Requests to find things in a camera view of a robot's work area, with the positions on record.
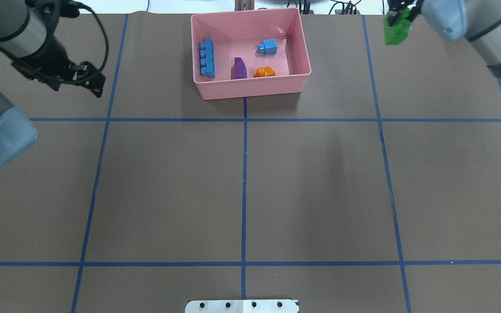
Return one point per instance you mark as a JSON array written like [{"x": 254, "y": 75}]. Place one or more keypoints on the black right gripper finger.
[{"x": 397, "y": 8}]

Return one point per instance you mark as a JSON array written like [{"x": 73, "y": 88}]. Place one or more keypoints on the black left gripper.
[{"x": 55, "y": 52}]

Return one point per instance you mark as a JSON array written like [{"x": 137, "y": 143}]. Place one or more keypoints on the green block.
[{"x": 396, "y": 27}]

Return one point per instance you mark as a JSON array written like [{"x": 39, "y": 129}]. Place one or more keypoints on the long blue block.
[{"x": 207, "y": 58}]

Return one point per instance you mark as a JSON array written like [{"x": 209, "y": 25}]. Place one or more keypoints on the small blue block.
[{"x": 267, "y": 47}]

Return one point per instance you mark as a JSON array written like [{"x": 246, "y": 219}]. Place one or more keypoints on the orange block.
[{"x": 265, "y": 71}]

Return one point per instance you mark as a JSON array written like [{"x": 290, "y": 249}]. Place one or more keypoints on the purple block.
[{"x": 239, "y": 70}]

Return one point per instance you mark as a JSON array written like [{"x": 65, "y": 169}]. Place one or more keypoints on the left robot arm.
[{"x": 17, "y": 131}]

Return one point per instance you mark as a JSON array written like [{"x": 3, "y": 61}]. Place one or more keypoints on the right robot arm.
[{"x": 478, "y": 21}]

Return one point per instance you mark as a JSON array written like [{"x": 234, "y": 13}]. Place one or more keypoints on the pink plastic box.
[{"x": 237, "y": 34}]

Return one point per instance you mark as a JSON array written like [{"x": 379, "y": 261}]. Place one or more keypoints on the aluminium frame post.
[{"x": 241, "y": 5}]

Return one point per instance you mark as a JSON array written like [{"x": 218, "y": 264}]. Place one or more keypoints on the white camera stand base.
[{"x": 243, "y": 306}]

